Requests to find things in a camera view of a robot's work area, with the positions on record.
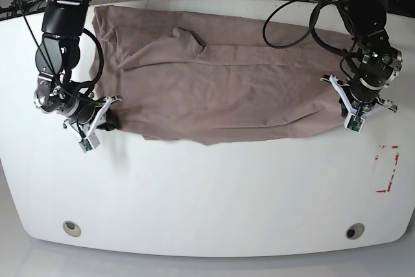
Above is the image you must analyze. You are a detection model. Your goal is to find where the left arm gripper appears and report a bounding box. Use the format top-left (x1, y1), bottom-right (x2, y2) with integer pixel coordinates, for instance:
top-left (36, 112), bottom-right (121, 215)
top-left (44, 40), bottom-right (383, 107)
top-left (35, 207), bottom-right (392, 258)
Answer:
top-left (320, 75), bottom-right (397, 119)

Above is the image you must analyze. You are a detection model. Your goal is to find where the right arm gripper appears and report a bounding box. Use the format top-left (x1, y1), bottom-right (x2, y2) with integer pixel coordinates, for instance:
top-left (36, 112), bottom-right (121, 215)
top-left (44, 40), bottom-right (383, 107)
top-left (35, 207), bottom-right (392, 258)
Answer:
top-left (64, 95), bottom-right (122, 140)

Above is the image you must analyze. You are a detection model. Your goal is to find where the mauve T-shirt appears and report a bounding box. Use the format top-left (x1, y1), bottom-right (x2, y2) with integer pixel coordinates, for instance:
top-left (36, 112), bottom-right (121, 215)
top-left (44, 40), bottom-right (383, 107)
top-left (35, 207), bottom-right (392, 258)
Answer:
top-left (92, 6), bottom-right (344, 145)

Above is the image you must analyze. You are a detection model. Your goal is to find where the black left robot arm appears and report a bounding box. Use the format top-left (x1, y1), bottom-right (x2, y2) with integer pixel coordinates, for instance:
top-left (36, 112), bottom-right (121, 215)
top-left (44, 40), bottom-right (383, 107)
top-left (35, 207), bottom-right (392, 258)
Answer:
top-left (93, 0), bottom-right (401, 145)

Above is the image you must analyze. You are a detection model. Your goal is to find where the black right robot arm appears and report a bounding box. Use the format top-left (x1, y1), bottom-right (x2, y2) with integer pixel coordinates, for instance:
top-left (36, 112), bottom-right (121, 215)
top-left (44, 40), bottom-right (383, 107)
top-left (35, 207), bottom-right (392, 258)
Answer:
top-left (34, 0), bottom-right (120, 143)

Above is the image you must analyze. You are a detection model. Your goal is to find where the red tape rectangle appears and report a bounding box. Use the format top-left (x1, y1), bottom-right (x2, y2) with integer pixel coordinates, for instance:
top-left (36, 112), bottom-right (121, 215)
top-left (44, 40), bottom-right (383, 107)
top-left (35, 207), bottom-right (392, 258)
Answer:
top-left (372, 145), bottom-right (400, 194)

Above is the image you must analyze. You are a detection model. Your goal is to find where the left table grommet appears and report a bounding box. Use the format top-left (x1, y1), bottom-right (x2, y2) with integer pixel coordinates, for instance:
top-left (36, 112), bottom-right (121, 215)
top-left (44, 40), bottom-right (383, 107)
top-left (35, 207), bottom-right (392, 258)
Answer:
top-left (62, 221), bottom-right (82, 237)

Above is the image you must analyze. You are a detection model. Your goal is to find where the table grommet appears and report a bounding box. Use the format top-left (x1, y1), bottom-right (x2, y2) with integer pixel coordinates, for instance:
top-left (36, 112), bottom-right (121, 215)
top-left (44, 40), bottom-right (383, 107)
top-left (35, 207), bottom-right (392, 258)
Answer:
top-left (62, 221), bottom-right (82, 237)
top-left (346, 223), bottom-right (365, 240)

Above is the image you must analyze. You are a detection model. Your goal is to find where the right table grommet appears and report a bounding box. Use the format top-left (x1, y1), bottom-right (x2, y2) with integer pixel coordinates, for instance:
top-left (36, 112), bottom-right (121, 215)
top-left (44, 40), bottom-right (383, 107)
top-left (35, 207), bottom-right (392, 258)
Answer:
top-left (346, 223), bottom-right (365, 240)

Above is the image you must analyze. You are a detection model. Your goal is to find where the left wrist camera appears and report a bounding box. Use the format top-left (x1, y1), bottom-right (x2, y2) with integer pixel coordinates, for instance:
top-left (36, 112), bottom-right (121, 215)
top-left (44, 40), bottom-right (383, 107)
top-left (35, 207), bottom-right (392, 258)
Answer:
top-left (344, 114), bottom-right (366, 133)

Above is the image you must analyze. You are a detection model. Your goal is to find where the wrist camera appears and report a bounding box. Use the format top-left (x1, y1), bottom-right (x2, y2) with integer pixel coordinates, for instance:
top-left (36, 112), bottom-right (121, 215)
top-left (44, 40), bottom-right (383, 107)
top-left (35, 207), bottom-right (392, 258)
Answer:
top-left (344, 114), bottom-right (366, 133)
top-left (78, 134), bottom-right (100, 153)

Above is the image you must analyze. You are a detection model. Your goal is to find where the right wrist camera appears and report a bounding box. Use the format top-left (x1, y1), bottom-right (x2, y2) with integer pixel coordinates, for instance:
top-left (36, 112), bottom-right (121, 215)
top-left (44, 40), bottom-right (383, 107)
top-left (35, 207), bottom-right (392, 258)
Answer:
top-left (78, 134), bottom-right (100, 153)

